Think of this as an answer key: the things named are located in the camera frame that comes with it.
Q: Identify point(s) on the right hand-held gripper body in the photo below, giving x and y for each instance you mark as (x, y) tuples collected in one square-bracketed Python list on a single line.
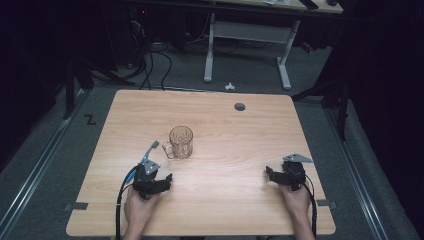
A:
[(293, 173)]

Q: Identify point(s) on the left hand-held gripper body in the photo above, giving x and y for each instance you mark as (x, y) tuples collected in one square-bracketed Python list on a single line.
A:
[(146, 176)]

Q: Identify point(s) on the blue and grey toothbrush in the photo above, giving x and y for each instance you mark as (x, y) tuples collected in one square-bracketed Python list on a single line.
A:
[(150, 151)]

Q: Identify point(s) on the clear glass mug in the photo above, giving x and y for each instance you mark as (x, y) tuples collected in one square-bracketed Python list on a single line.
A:
[(180, 142)]

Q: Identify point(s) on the person's left hand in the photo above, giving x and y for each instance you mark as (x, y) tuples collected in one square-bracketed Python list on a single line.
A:
[(140, 206)]

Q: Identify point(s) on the person's right hand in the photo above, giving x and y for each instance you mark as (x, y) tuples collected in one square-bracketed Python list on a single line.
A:
[(296, 201)]

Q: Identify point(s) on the grey tape piece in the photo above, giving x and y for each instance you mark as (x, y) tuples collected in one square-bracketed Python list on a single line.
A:
[(326, 203), (77, 206)]

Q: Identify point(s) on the grey table grommet hole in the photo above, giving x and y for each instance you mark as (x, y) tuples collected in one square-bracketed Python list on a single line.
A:
[(239, 107)]

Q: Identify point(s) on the black stand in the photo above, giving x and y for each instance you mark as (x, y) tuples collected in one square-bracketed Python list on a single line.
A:
[(340, 100), (70, 90)]

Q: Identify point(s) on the small white floor object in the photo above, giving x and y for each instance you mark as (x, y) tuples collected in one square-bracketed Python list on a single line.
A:
[(229, 86)]

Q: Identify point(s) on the white-framed wooden desk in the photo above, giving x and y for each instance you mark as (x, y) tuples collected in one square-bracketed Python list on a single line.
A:
[(248, 31)]

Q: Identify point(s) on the metal floor rail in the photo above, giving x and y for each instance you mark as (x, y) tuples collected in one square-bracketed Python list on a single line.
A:
[(356, 173), (40, 160)]

